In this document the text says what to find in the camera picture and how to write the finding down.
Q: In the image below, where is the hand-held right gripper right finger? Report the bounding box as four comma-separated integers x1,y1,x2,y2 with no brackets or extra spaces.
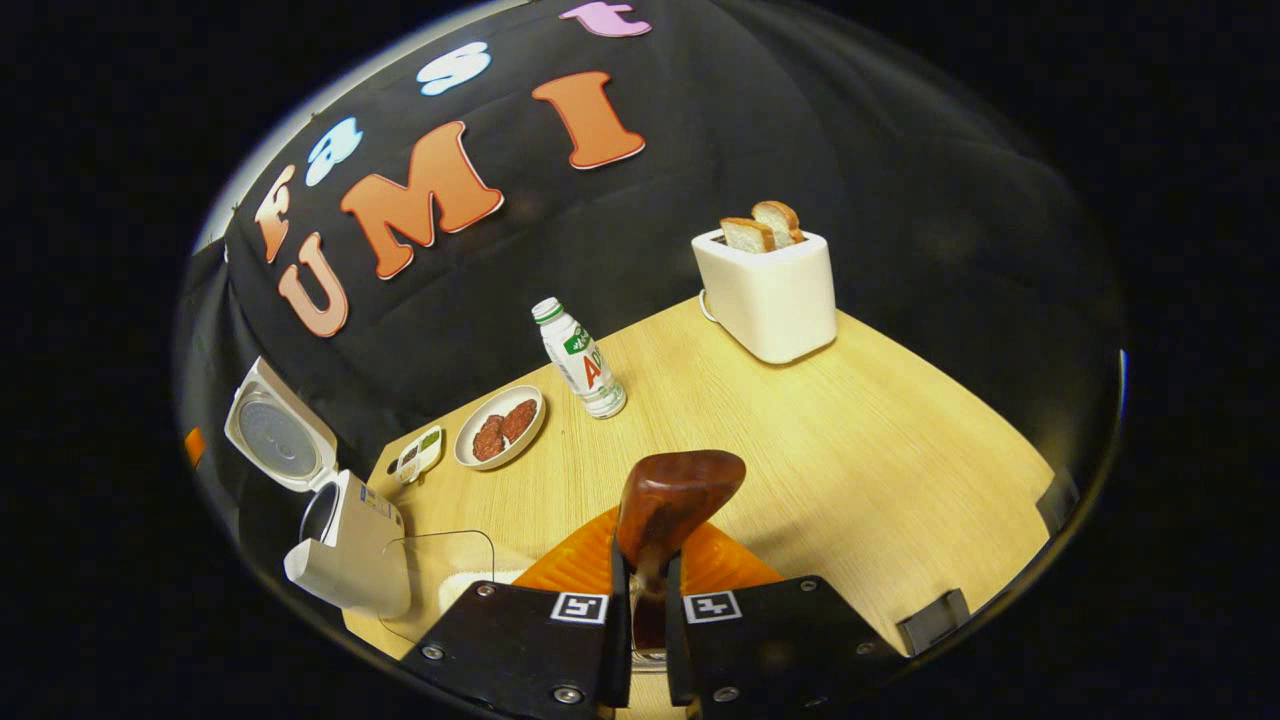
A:
665,520,906,719

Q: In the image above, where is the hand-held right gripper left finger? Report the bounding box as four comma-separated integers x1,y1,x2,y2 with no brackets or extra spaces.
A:
400,505,633,719

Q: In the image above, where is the clear rice tray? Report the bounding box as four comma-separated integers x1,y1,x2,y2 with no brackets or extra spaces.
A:
380,530,531,646

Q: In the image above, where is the brown wooden spoon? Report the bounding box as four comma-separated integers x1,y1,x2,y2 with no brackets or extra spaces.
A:
615,450,747,651

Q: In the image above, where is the white rice cooker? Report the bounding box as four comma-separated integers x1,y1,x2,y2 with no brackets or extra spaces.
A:
224,357,411,619

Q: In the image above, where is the white divided sauce dish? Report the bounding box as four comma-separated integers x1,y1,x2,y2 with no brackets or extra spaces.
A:
397,426,444,485

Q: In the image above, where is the white round plate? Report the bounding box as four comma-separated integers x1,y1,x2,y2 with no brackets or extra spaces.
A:
454,385,546,471

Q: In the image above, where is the white drink bottle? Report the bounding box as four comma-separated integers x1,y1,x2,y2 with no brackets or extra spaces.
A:
531,297,628,419

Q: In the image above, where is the white toaster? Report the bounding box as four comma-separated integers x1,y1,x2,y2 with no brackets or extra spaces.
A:
691,228,838,365

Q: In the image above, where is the toast bread slice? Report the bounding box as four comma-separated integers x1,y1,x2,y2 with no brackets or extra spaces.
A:
720,217,777,253
752,201,804,248

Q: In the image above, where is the black backdrop cloth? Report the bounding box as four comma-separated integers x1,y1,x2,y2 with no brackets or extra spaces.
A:
175,0,1126,471

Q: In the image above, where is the grey table bracket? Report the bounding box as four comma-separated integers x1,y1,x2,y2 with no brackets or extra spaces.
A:
1035,468,1081,533
895,588,971,656

